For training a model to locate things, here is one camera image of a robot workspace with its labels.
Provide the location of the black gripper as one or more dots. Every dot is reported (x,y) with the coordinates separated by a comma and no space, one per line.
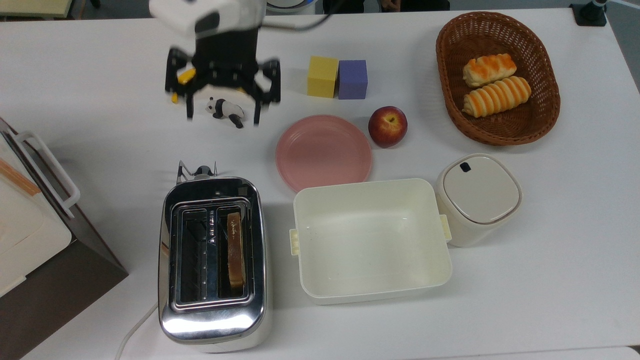
(225,62)

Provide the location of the brown bread slice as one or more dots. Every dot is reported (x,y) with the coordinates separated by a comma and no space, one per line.
(235,250)

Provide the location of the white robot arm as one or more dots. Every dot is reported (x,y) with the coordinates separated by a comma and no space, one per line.
(200,12)

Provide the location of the chrome two-slot toaster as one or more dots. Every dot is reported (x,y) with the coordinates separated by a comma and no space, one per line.
(212,260)

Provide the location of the short orange-striped bread roll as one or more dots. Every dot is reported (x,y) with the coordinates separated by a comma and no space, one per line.
(489,69)

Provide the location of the long orange-striped bread roll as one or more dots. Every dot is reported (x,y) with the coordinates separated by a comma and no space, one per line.
(496,96)

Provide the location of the panda toy figure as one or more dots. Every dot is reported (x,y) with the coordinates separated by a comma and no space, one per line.
(226,110)

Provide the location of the yellow banana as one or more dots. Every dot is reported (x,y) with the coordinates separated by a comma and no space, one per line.
(186,75)

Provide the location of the yellow foam cube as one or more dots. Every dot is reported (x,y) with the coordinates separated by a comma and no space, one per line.
(322,76)

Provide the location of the pink plate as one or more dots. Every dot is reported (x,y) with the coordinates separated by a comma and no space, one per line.
(324,152)

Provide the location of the purple foam cube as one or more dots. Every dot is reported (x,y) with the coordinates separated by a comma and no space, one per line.
(352,79)

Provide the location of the red apple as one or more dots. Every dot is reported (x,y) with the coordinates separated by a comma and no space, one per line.
(387,126)

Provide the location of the cream plastic rectangular container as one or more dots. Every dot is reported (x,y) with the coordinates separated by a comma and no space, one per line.
(370,240)

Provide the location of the yellow background table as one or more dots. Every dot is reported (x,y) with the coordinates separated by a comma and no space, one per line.
(32,6)

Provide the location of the white lidded trash bin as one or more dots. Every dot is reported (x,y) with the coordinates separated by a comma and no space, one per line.
(477,197)

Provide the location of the brown wicker basket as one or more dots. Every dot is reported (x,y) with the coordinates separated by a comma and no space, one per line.
(540,120)

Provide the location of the black camera stand base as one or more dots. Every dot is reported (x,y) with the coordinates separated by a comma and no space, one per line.
(589,12)

